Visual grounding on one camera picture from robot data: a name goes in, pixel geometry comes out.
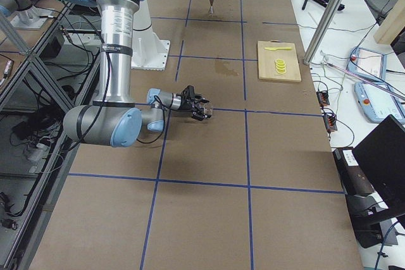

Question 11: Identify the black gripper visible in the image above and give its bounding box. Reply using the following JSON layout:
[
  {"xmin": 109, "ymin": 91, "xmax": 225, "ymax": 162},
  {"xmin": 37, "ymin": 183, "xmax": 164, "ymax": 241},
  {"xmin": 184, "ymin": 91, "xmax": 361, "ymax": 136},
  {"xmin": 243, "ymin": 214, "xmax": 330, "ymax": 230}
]
[{"xmin": 179, "ymin": 94, "xmax": 209, "ymax": 121}]

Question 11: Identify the clear glass shaker cup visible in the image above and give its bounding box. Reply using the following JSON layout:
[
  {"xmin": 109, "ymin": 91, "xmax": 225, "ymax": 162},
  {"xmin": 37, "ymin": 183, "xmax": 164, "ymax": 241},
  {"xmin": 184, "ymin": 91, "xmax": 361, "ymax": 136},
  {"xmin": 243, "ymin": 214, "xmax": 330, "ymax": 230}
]
[{"xmin": 202, "ymin": 102, "xmax": 213, "ymax": 119}]

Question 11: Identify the steel jigger measuring cup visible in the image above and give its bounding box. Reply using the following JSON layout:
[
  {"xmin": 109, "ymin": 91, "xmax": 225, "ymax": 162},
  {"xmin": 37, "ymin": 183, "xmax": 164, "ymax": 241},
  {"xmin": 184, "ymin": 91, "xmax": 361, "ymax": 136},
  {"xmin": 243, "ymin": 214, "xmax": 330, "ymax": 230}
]
[{"xmin": 208, "ymin": 0, "xmax": 215, "ymax": 15}]

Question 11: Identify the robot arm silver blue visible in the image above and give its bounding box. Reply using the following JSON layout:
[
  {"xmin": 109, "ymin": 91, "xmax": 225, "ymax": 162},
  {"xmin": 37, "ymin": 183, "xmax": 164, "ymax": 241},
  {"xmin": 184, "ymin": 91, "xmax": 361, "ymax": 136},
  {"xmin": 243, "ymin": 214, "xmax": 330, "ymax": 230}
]
[{"xmin": 60, "ymin": 0, "xmax": 211, "ymax": 147}]

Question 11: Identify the bamboo cutting board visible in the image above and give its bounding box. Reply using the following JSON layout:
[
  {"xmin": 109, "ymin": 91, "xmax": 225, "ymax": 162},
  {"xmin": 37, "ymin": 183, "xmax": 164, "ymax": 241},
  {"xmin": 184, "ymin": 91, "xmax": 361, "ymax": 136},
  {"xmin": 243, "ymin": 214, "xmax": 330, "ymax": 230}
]
[{"xmin": 257, "ymin": 41, "xmax": 301, "ymax": 83}]

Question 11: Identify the yellow plastic knife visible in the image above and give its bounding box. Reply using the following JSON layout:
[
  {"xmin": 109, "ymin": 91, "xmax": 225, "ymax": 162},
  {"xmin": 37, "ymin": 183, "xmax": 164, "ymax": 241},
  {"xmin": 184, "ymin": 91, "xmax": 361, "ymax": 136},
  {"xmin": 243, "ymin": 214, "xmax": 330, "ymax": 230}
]
[{"xmin": 263, "ymin": 46, "xmax": 293, "ymax": 51}]

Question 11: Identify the black box on desk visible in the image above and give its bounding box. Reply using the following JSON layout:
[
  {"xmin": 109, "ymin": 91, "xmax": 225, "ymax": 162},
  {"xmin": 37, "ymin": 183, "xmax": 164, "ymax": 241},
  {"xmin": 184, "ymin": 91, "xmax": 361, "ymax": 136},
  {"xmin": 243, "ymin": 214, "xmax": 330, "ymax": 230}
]
[{"xmin": 333, "ymin": 147, "xmax": 374, "ymax": 197}]

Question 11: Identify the teach pendant far side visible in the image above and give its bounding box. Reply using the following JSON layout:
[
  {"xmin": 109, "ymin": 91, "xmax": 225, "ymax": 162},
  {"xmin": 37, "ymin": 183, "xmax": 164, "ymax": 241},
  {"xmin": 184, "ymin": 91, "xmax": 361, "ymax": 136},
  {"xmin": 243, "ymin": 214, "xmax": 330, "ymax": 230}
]
[{"xmin": 354, "ymin": 82, "xmax": 404, "ymax": 124}]

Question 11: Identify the black monitor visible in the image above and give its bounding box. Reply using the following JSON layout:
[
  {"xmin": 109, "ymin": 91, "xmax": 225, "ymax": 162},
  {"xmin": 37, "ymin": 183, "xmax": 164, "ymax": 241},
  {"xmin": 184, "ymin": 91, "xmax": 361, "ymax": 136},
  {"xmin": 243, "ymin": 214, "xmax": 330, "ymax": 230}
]
[{"xmin": 352, "ymin": 114, "xmax": 404, "ymax": 226}]

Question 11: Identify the wooden plank upright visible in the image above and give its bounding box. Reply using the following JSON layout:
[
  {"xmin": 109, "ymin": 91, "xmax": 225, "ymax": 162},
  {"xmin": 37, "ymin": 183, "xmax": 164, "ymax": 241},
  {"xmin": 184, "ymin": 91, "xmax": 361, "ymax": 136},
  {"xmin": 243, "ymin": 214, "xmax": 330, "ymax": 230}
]
[{"xmin": 373, "ymin": 0, "xmax": 404, "ymax": 45}]

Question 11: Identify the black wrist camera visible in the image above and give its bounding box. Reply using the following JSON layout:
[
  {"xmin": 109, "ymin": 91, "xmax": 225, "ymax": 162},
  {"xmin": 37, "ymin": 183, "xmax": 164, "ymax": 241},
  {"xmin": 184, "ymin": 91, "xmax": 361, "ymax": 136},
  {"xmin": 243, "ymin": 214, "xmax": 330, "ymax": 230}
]
[{"xmin": 184, "ymin": 85, "xmax": 196, "ymax": 99}]

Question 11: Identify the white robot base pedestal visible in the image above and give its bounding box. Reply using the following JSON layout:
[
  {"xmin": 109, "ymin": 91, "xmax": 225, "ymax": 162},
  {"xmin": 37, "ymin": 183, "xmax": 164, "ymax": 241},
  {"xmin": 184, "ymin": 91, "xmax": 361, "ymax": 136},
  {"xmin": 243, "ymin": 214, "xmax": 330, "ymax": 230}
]
[{"xmin": 131, "ymin": 0, "xmax": 170, "ymax": 71}]

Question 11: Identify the aluminium frame post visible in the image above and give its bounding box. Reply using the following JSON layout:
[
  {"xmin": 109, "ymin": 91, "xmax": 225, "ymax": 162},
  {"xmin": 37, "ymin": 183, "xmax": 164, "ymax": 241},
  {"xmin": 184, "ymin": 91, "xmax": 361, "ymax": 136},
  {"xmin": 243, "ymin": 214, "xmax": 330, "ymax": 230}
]
[{"xmin": 303, "ymin": 0, "xmax": 342, "ymax": 65}]

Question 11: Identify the reacher grabber stick green handle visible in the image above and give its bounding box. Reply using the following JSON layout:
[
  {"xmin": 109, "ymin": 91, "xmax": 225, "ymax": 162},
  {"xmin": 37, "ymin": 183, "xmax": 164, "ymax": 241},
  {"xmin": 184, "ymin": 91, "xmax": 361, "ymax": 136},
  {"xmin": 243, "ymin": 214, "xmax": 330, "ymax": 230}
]
[{"xmin": 320, "ymin": 51, "xmax": 404, "ymax": 101}]

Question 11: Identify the teach pendant near post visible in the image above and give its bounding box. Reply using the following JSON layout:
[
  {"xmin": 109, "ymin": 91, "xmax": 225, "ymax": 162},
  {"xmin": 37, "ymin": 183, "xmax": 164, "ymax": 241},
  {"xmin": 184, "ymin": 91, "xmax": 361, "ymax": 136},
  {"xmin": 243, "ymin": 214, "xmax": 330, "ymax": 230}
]
[{"xmin": 347, "ymin": 47, "xmax": 387, "ymax": 82}]

